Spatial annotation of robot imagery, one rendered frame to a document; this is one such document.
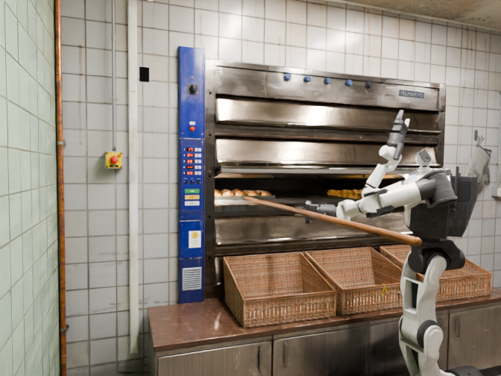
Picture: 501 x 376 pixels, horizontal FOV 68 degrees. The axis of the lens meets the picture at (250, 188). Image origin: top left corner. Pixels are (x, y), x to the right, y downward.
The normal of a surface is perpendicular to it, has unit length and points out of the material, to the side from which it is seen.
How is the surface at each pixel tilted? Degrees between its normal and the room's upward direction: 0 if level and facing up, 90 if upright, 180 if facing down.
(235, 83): 90
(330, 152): 70
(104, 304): 90
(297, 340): 91
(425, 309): 90
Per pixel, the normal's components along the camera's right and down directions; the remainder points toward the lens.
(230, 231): 0.31, -0.29
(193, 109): 0.33, 0.05
